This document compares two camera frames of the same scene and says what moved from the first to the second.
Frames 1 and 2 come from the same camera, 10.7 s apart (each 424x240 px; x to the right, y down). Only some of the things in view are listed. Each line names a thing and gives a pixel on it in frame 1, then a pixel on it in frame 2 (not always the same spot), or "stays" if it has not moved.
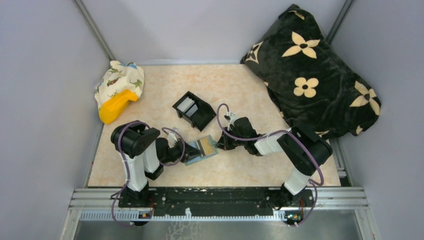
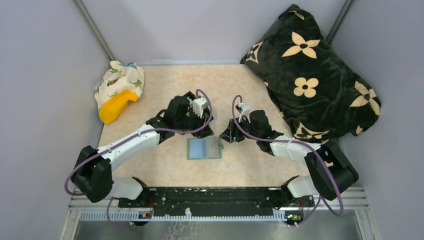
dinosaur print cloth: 118,78 stays
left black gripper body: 184,150 -> 197,122
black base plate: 215,201 stays
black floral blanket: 310,86 stays
